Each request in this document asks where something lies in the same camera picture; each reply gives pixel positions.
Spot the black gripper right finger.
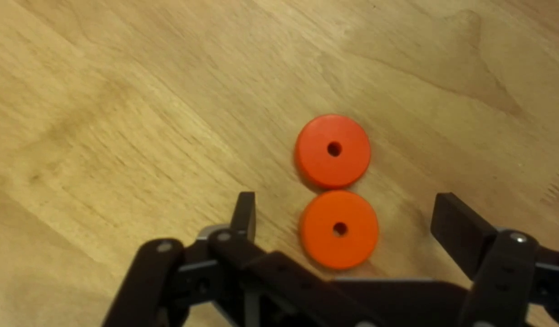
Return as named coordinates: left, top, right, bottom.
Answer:
left=428, top=190, right=559, bottom=327

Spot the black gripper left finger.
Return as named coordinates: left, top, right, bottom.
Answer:
left=101, top=190, right=330, bottom=327

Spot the orange plastic ring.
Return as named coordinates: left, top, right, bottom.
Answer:
left=297, top=189, right=381, bottom=272

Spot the red plastic ring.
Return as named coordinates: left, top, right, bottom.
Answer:
left=292, top=112, right=374, bottom=190

